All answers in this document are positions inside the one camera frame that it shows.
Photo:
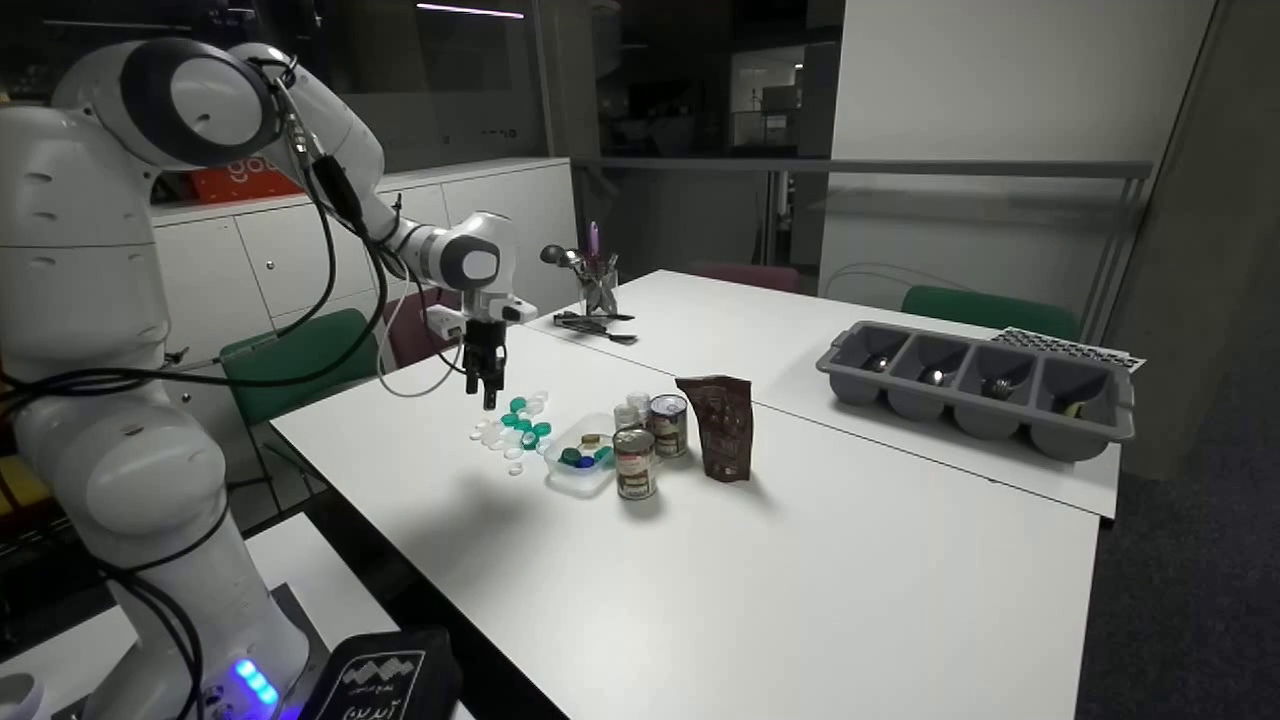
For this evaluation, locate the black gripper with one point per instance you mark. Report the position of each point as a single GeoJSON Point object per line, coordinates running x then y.
{"type": "Point", "coordinates": [485, 356]}

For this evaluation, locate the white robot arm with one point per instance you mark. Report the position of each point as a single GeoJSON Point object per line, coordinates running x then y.
{"type": "Point", "coordinates": [87, 327]}

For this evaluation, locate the clear plastic container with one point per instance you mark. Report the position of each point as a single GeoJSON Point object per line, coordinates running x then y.
{"type": "Point", "coordinates": [577, 471]}

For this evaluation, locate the dark red chair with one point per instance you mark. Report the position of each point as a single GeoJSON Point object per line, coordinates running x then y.
{"type": "Point", "coordinates": [409, 334]}

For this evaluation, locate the front small tin can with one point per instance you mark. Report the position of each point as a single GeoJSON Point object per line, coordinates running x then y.
{"type": "Point", "coordinates": [632, 464]}

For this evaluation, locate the small tin can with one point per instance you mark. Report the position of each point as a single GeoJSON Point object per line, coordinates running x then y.
{"type": "Point", "coordinates": [671, 423]}
{"type": "Point", "coordinates": [632, 464]}

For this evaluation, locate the rear small tin can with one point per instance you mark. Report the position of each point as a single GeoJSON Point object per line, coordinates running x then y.
{"type": "Point", "coordinates": [671, 423]}

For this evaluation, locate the green chair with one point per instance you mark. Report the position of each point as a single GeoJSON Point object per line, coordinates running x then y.
{"type": "Point", "coordinates": [289, 371]}

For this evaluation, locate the brown foil pouch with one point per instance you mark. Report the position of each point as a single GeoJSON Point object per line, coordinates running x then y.
{"type": "Point", "coordinates": [725, 427]}

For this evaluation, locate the black control box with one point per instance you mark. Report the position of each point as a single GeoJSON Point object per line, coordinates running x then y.
{"type": "Point", "coordinates": [390, 677]}

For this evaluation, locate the orange box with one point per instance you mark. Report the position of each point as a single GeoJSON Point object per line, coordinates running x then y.
{"type": "Point", "coordinates": [241, 182]}

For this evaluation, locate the grey cutlery tray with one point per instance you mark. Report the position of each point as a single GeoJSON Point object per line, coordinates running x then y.
{"type": "Point", "coordinates": [1041, 391]}

